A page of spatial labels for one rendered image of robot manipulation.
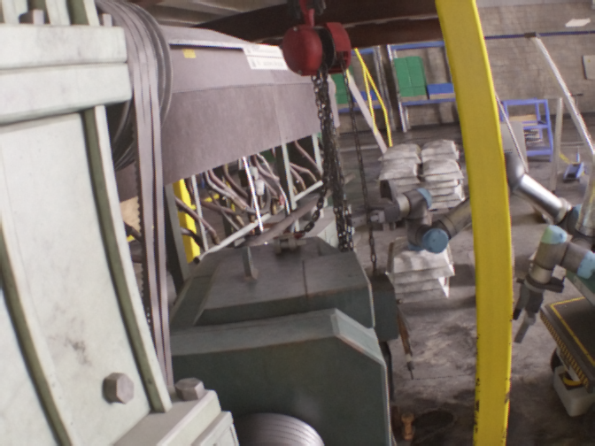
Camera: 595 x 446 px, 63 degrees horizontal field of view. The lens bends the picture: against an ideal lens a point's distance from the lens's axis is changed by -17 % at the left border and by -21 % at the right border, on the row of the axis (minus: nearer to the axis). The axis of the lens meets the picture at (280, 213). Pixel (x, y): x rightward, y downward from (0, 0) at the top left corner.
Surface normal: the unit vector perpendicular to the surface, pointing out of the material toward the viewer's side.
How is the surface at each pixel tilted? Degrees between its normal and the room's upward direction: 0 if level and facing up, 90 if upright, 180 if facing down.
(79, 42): 90
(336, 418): 90
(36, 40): 90
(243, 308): 90
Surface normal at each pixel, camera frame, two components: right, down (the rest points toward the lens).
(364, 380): 0.00, 0.18
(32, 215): 0.93, -0.09
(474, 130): -0.34, 0.22
